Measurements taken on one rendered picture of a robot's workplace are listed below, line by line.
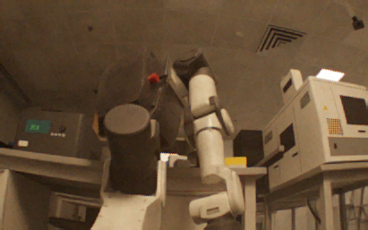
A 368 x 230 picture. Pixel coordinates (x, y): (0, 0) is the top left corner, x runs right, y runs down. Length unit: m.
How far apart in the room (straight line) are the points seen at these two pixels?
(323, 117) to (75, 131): 1.28
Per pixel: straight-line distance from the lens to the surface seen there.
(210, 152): 0.63
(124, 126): 0.56
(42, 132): 1.28
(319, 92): 1.48
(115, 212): 0.56
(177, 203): 1.04
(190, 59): 0.88
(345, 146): 1.45
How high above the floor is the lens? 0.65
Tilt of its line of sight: 25 degrees up
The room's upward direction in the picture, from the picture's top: 2 degrees clockwise
